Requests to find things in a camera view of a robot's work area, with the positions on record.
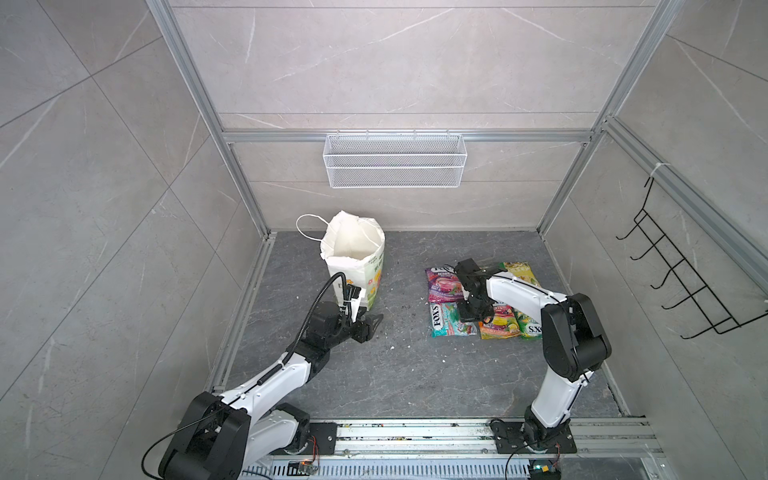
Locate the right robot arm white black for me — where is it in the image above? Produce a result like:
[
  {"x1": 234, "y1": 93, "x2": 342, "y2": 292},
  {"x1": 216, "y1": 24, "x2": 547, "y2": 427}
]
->
[{"x1": 453, "y1": 259, "x2": 612, "y2": 447}]

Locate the white floral paper bag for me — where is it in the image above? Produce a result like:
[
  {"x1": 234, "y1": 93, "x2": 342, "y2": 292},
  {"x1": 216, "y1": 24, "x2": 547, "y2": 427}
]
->
[{"x1": 295, "y1": 211, "x2": 385, "y2": 310}]

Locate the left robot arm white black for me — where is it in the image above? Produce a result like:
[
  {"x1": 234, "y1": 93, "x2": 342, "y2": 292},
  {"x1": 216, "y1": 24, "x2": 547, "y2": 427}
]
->
[{"x1": 155, "y1": 284, "x2": 383, "y2": 479}]

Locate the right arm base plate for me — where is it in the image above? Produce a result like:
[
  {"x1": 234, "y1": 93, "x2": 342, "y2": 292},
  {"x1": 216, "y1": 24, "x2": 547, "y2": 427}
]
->
[{"x1": 488, "y1": 419, "x2": 577, "y2": 454}]

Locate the white wire mesh basket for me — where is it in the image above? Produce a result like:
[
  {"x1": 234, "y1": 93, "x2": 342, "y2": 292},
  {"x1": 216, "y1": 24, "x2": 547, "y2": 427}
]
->
[{"x1": 323, "y1": 133, "x2": 468, "y2": 189}]

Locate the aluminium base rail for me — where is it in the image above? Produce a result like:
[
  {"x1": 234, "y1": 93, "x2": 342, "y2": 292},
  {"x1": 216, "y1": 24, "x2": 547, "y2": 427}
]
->
[{"x1": 237, "y1": 418, "x2": 676, "y2": 479}]

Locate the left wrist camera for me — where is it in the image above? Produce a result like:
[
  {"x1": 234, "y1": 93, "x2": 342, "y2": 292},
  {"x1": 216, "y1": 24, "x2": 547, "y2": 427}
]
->
[{"x1": 341, "y1": 283, "x2": 367, "y2": 324}]

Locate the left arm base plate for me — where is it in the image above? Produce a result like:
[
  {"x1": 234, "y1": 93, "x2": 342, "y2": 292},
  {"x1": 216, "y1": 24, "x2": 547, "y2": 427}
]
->
[{"x1": 284, "y1": 422, "x2": 339, "y2": 455}]

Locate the pink purple snack packet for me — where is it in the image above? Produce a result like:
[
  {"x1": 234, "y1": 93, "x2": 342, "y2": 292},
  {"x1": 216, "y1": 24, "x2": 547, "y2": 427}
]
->
[{"x1": 425, "y1": 267, "x2": 464, "y2": 304}]

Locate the teal snack packet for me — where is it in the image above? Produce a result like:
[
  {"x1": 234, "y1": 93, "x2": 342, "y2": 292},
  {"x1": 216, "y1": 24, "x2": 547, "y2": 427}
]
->
[{"x1": 429, "y1": 302, "x2": 477, "y2": 338}]

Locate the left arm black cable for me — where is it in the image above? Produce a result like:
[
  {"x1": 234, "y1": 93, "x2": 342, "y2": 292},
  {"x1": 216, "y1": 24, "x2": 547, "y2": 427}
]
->
[{"x1": 281, "y1": 271, "x2": 349, "y2": 367}]

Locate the orange yellow snack packet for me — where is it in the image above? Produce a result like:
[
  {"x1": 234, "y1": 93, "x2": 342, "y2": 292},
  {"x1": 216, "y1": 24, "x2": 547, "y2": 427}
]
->
[{"x1": 478, "y1": 304, "x2": 521, "y2": 340}]

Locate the black wire hook rack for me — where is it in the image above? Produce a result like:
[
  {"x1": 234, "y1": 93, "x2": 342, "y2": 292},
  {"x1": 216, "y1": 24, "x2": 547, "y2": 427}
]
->
[{"x1": 615, "y1": 178, "x2": 767, "y2": 340}]

